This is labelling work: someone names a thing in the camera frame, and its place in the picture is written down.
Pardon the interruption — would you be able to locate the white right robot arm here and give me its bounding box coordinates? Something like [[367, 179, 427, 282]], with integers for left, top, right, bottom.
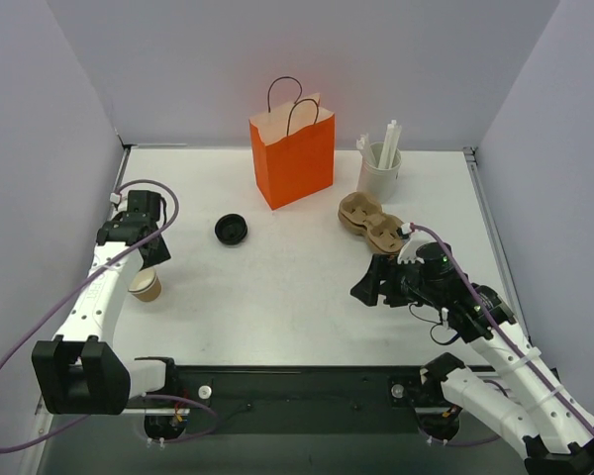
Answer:
[[350, 242, 594, 474]]

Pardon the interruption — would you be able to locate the aluminium frame rail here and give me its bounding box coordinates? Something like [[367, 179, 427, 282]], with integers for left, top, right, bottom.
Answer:
[[462, 146, 530, 338]]

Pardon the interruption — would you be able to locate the white wrapped straw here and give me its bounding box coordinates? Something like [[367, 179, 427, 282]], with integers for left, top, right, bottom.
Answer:
[[378, 120, 402, 169], [356, 134, 376, 166]]

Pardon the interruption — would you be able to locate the black plastic cup lid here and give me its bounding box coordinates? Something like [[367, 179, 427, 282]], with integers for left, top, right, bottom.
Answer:
[[214, 213, 248, 246]]

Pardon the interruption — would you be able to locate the white straw holder cup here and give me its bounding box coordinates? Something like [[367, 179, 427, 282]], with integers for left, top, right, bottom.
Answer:
[[356, 150, 402, 203]]

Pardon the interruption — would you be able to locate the brown paper coffee cup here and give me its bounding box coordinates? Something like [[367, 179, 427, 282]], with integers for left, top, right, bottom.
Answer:
[[129, 267, 162, 303]]

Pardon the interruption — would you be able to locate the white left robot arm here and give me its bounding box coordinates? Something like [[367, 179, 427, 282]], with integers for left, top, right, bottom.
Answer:
[[32, 190, 181, 415]]

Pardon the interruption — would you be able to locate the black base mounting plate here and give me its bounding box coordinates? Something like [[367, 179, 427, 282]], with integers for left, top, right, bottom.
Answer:
[[123, 364, 476, 436]]

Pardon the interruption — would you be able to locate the orange paper bag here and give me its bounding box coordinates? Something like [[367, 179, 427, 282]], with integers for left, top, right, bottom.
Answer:
[[248, 93, 336, 210]]

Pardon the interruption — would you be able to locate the brown cardboard cup carrier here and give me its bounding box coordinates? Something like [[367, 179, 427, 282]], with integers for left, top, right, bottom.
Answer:
[[338, 192, 409, 255]]

